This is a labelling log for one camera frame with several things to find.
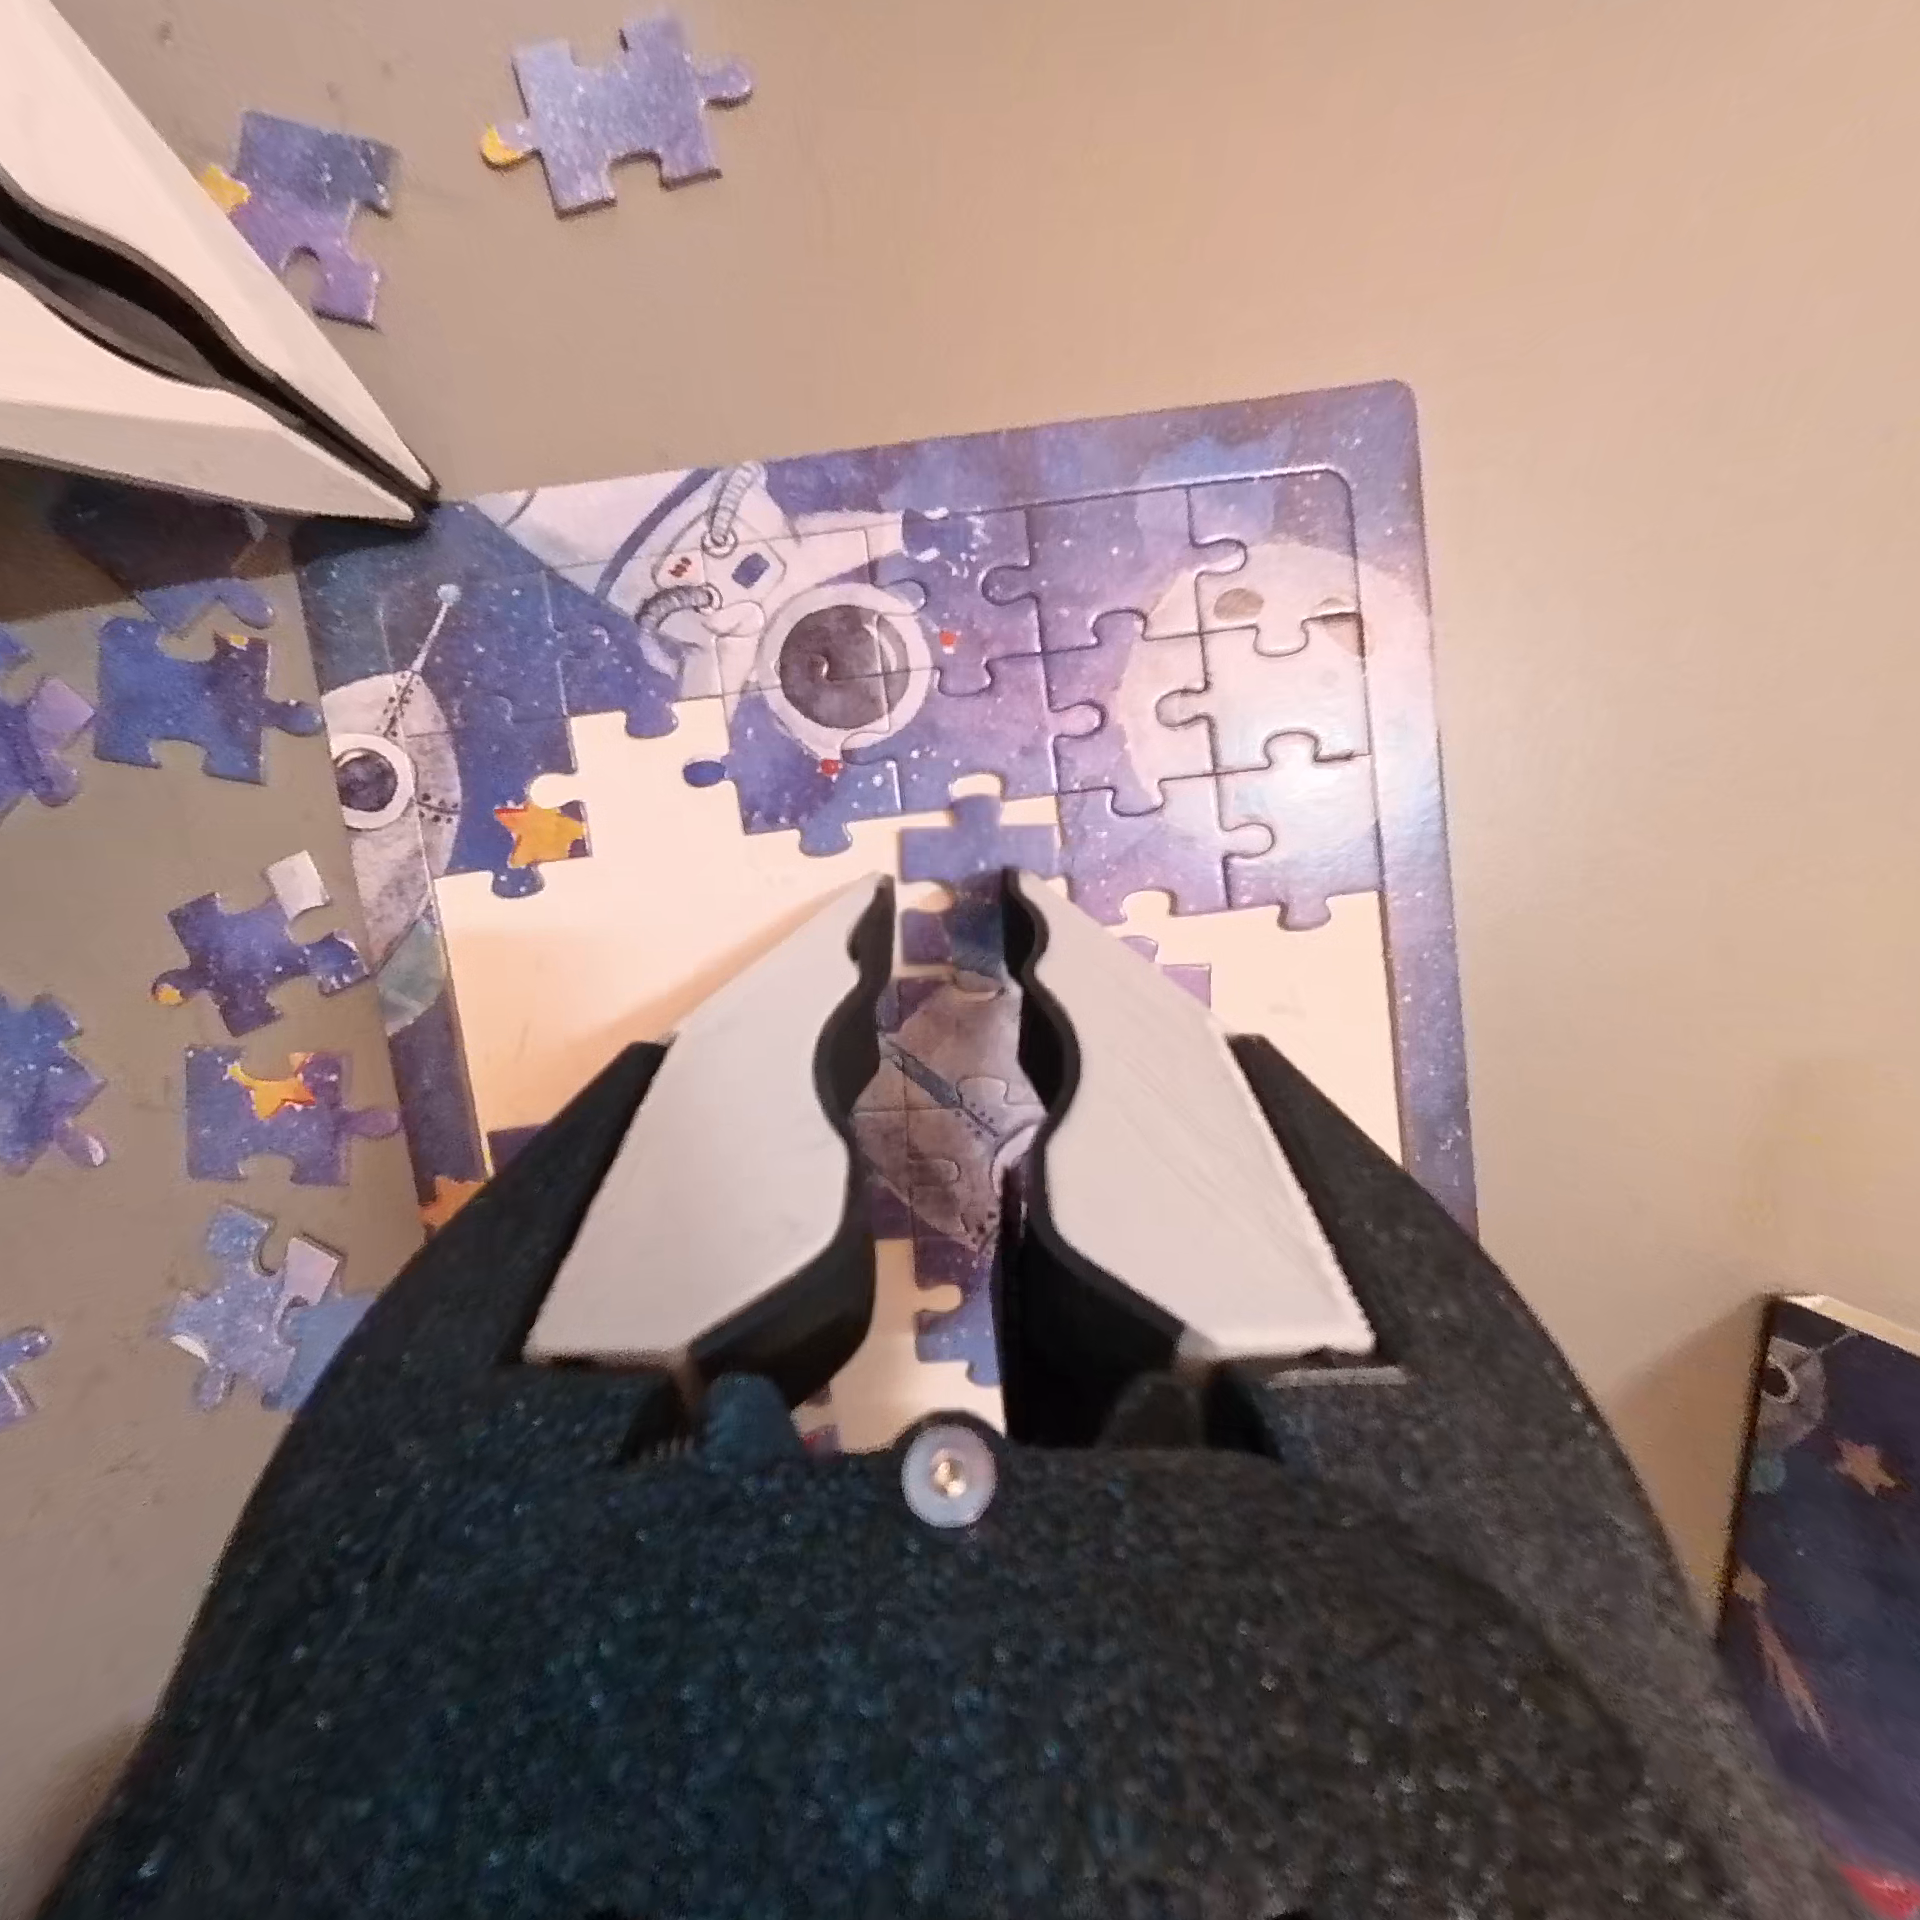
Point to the puzzle pieces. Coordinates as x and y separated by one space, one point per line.
196 692

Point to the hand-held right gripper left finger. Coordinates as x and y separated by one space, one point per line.
708 1207

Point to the illustrated puzzle box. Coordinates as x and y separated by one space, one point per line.
1832 1582

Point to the grey desk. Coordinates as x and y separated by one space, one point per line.
1650 601

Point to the blue jigsaw puzzle piece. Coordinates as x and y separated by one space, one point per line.
982 849

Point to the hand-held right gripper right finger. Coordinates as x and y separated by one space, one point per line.
1204 1207

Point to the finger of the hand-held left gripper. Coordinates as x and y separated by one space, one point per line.
126 140
126 409

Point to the orange spotted blue puzzle piece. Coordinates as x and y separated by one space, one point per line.
630 127

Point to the space puzzle board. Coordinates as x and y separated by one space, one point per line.
1399 754

